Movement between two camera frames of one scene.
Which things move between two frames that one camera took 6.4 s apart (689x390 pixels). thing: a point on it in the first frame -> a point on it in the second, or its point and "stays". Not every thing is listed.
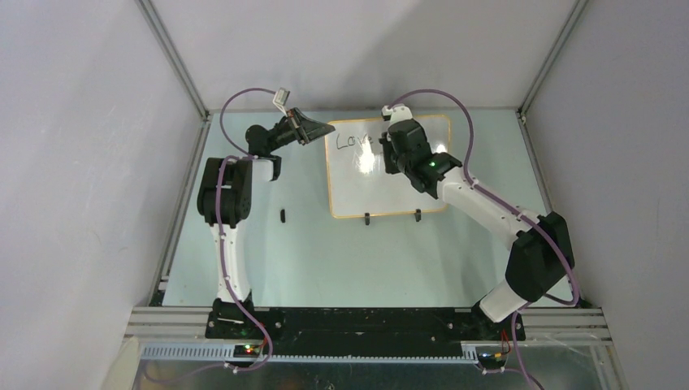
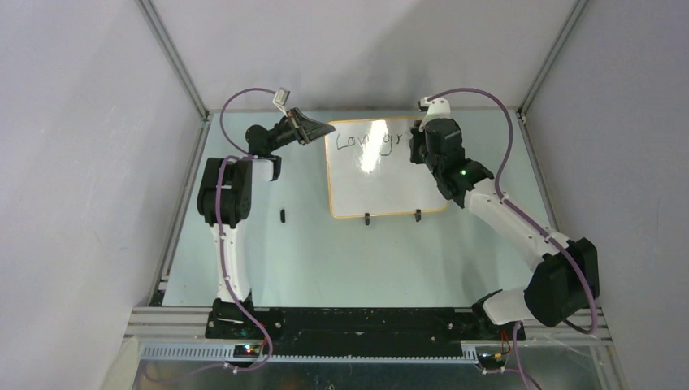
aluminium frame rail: (174, 231) stays
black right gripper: (387, 144) -> (418, 135)
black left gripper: (310, 129) stays
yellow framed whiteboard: (359, 184) stays
